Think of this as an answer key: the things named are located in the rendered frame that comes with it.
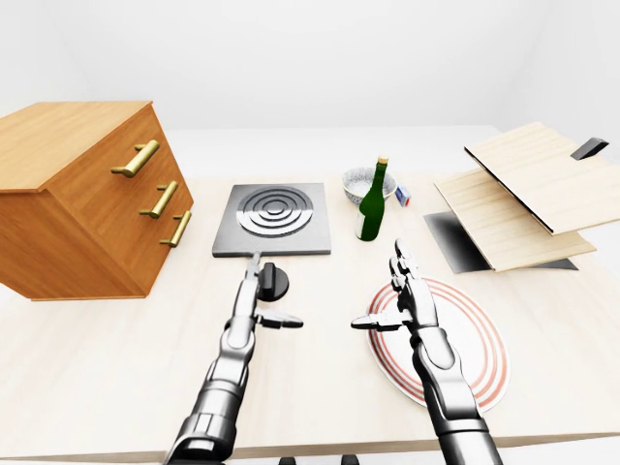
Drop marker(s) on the wooden cabinet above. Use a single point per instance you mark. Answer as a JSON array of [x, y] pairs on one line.
[[43, 242]]

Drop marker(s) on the flat dark stove plate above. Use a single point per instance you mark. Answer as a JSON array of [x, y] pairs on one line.
[[310, 227]]

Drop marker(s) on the patterned white bowl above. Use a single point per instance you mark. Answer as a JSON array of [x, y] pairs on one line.
[[356, 181]]

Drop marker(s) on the small wooden drawer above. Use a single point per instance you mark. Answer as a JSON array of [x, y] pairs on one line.
[[145, 257]]

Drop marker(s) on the round black stove knob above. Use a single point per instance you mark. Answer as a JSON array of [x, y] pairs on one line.
[[276, 283]]

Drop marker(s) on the medium wooden drawer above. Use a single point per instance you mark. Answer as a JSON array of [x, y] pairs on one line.
[[121, 213]]

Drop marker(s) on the green glass bottle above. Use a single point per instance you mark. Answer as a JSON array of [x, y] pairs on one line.
[[372, 208]]

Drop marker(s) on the small blue white box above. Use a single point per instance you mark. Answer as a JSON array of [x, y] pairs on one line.
[[403, 195]]

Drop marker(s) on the white plate with red rings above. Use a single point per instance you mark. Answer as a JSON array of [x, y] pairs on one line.
[[474, 339]]

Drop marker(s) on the large wooden drawer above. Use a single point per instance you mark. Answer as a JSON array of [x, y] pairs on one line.
[[97, 179]]

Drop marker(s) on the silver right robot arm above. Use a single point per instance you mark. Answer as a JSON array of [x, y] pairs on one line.
[[450, 387]]

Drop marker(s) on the small dark shape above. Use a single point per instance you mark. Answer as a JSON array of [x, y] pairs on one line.
[[350, 460], [287, 461]]

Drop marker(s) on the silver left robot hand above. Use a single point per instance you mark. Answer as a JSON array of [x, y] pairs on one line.
[[246, 305]]

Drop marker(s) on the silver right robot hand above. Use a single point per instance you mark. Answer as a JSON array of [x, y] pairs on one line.
[[420, 305]]

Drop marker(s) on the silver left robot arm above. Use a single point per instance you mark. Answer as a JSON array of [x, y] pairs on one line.
[[220, 387]]

